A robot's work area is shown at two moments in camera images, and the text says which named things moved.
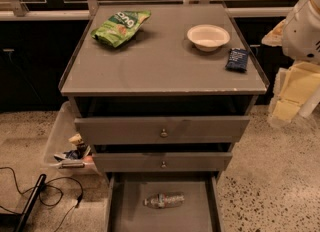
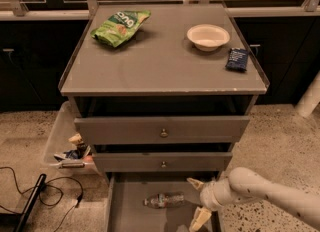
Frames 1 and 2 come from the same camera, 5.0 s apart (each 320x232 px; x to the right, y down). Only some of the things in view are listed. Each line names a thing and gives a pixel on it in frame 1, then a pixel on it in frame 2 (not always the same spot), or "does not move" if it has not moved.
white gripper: x=301 y=32 to x=207 y=194
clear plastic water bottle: x=165 y=200 does not move
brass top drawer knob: x=163 y=134 does not move
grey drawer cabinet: x=162 y=92 does not move
